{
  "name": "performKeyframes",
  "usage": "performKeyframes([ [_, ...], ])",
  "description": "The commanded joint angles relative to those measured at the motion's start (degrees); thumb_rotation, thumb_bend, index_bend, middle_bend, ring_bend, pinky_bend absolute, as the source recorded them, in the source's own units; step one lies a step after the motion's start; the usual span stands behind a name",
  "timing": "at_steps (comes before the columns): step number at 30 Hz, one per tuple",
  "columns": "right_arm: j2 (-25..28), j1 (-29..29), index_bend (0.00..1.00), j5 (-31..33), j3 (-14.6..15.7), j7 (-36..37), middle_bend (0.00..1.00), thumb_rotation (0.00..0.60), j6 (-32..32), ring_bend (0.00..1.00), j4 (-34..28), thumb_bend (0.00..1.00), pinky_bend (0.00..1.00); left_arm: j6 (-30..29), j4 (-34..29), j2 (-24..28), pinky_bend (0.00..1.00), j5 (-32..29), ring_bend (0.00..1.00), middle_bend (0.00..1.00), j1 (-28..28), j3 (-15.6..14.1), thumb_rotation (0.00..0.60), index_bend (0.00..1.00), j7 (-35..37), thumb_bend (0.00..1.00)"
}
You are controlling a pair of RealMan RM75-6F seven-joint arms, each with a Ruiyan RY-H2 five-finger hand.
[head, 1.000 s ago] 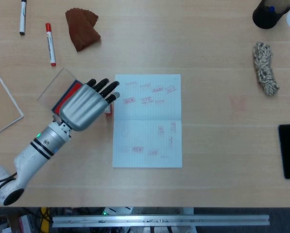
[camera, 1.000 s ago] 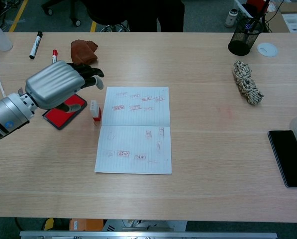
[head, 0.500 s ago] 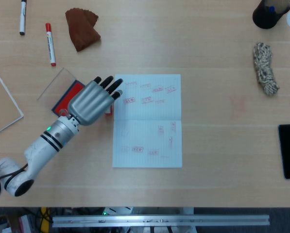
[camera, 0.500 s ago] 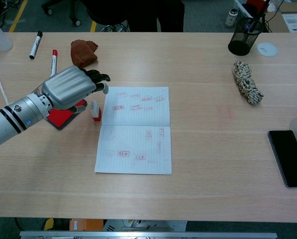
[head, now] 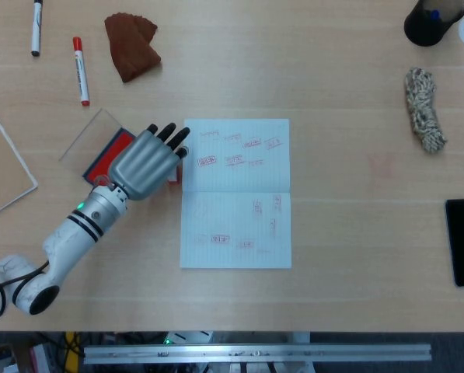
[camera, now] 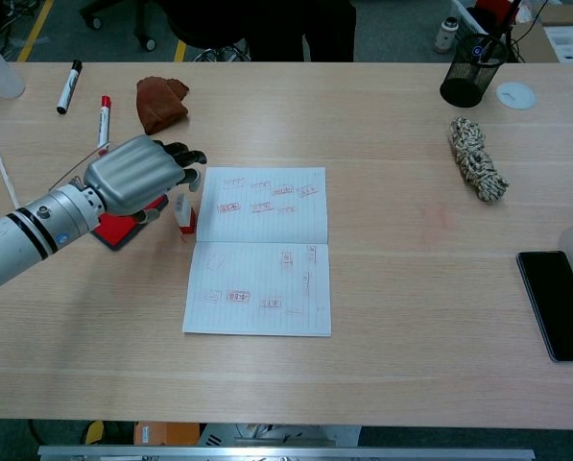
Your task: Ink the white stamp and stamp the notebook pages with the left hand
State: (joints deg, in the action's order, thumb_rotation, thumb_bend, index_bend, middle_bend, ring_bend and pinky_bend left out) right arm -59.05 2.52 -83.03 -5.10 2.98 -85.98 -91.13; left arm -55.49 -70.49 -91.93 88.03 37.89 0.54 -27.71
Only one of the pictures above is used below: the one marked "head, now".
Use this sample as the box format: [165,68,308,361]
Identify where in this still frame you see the red ink pad clear lid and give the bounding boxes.
[58,107,140,188]

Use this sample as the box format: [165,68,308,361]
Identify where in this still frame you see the light blue stamped paper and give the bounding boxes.
[179,118,294,270]

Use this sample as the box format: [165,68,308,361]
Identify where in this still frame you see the aluminium rail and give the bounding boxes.
[82,342,433,366]

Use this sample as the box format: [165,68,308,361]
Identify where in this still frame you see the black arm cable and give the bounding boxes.
[0,260,51,301]

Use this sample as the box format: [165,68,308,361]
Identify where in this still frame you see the braided rope bundle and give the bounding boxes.
[404,67,449,155]

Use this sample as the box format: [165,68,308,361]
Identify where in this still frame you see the clear acrylic board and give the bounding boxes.
[0,101,40,225]

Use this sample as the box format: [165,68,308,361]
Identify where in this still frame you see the black mesh pen holder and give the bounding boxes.
[403,0,464,48]

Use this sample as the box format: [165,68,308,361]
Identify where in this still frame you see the red whiteboard marker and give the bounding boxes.
[72,37,92,107]

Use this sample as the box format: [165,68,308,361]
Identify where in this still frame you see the black whiteboard marker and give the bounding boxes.
[30,0,45,58]

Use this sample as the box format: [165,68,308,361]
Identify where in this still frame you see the brown folded cloth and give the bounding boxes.
[103,12,162,84]

